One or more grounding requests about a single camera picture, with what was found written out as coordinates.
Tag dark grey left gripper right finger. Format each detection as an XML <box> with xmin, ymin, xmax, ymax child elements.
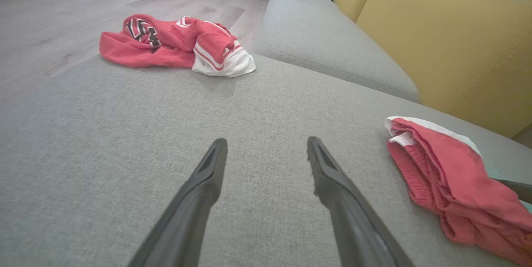
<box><xmin>307</xmin><ymin>136</ymin><xmax>416</xmax><ymax>267</ymax></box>

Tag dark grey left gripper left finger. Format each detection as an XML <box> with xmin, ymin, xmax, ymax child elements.
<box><xmin>127</xmin><ymin>138</ymin><xmax>229</xmax><ymax>267</ymax></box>

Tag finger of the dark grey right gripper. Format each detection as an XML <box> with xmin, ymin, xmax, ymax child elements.
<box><xmin>494</xmin><ymin>178</ymin><xmax>532</xmax><ymax>204</ymax></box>

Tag red shorts with white panels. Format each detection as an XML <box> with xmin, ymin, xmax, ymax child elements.
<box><xmin>384</xmin><ymin>116</ymin><xmax>532</xmax><ymax>267</ymax></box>

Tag red jersey with white trim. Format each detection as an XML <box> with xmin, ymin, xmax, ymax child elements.
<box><xmin>99</xmin><ymin>13</ymin><xmax>256</xmax><ymax>78</ymax></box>

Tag grey sofa chaise seat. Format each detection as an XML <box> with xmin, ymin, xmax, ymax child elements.
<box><xmin>0</xmin><ymin>54</ymin><xmax>532</xmax><ymax>267</ymax></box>

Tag grey sofa seat cushion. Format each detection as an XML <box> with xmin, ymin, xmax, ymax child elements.
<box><xmin>249</xmin><ymin>0</ymin><xmax>421</xmax><ymax>104</ymax></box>

